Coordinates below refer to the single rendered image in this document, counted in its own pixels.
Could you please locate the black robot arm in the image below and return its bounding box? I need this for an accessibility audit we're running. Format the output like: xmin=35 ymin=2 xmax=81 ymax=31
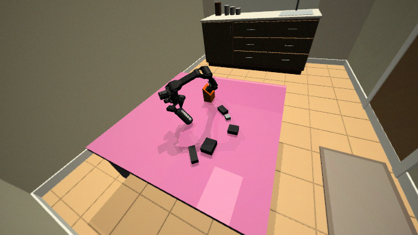
xmin=158 ymin=66 xmax=218 ymax=103

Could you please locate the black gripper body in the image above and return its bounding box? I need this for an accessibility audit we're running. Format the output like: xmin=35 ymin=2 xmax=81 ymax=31
xmin=166 ymin=94 xmax=186 ymax=112

